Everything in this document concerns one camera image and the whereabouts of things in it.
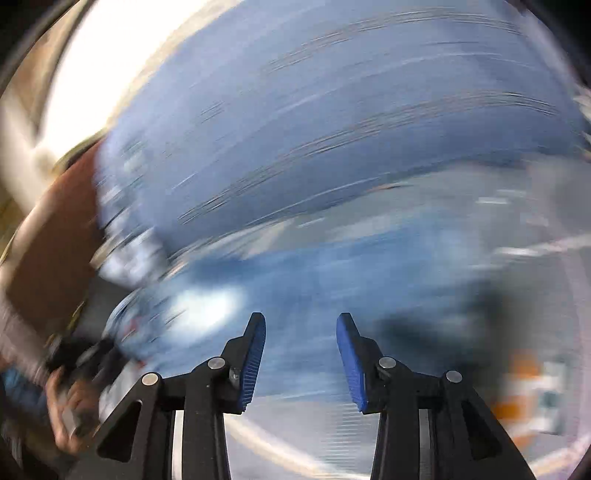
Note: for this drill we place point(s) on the person's left forearm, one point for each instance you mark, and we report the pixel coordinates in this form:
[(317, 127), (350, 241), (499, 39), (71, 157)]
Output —
[(18, 332)]

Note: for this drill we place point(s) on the blue plaid quilt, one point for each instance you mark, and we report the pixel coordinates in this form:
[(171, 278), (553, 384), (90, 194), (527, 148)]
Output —
[(332, 120)]

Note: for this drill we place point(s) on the blue jeans pants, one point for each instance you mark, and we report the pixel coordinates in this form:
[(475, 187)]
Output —
[(318, 286)]

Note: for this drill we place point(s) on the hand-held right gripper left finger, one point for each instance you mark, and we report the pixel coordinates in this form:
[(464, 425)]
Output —
[(252, 364)]

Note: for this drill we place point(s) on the person's left hand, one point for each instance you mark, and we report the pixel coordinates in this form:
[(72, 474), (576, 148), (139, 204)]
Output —
[(69, 429)]

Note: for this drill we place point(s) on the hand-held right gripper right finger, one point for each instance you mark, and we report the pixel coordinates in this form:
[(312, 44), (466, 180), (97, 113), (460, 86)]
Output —
[(351, 369)]

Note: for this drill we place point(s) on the orange and white object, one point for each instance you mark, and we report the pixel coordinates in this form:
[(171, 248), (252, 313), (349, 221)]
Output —
[(531, 397)]

